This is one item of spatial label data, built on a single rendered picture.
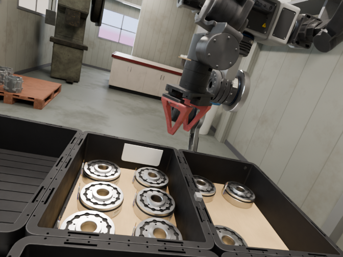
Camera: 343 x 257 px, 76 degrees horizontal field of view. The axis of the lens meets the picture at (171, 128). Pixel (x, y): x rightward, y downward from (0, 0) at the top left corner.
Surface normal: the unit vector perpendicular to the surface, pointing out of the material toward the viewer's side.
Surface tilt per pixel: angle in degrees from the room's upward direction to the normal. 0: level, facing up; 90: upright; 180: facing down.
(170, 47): 90
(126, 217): 0
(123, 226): 0
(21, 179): 0
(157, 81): 90
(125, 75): 90
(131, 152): 90
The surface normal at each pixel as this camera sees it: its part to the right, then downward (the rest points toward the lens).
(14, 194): 0.27, -0.91
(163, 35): 0.18, 0.36
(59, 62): 0.40, 0.40
